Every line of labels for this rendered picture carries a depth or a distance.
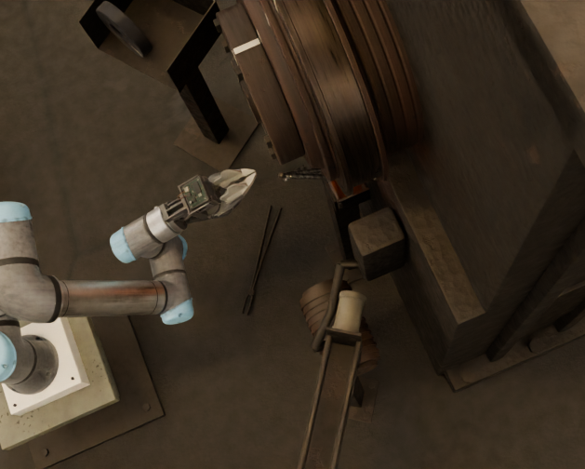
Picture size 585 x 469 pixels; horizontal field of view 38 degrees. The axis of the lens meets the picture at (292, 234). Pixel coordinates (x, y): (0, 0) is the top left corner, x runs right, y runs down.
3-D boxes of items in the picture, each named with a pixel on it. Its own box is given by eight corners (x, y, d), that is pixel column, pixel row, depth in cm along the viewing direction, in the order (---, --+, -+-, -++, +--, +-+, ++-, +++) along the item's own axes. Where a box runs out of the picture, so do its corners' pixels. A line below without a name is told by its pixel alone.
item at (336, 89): (292, 16, 175) (255, -141, 131) (386, 214, 162) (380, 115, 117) (263, 29, 176) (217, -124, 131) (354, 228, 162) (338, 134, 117)
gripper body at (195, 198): (212, 203, 176) (166, 230, 180) (231, 209, 184) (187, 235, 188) (199, 171, 178) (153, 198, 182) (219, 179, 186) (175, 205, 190)
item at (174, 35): (195, 85, 272) (126, -47, 203) (263, 122, 266) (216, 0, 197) (159, 136, 269) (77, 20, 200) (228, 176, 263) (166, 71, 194)
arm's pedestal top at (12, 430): (8, 450, 221) (1, 449, 218) (-26, 339, 231) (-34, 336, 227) (120, 400, 221) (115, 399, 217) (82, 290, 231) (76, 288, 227)
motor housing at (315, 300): (355, 312, 246) (344, 270, 195) (387, 382, 240) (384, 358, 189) (314, 329, 246) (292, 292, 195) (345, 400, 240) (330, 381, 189)
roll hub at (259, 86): (256, 51, 164) (228, -31, 137) (312, 176, 155) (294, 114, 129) (230, 63, 164) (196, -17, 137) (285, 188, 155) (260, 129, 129)
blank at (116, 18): (105, 7, 210) (96, 18, 210) (103, -7, 195) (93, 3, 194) (152, 53, 213) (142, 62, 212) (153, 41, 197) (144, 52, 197)
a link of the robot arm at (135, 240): (125, 237, 195) (102, 231, 188) (163, 215, 192) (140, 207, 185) (135, 268, 193) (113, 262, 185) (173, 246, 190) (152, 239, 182)
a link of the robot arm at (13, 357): (-7, 391, 206) (-38, 386, 194) (-15, 338, 210) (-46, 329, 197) (38, 377, 205) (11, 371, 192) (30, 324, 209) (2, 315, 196)
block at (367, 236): (394, 234, 193) (393, 202, 171) (409, 264, 191) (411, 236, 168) (352, 252, 193) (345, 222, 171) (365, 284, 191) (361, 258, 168)
